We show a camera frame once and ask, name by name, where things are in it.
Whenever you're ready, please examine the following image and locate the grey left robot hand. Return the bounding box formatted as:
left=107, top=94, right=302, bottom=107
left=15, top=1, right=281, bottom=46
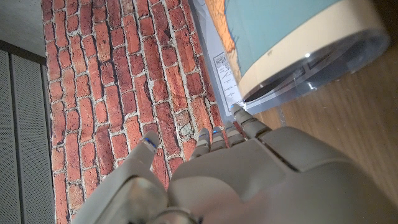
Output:
left=71, top=103, right=398, bottom=224

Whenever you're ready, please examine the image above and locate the rolled colourful map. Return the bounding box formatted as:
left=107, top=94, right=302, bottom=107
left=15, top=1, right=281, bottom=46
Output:
left=189, top=0, right=391, bottom=116

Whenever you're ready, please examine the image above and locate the red brick printed backdrop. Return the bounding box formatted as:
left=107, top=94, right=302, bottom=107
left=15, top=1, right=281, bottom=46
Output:
left=41, top=0, right=225, bottom=224

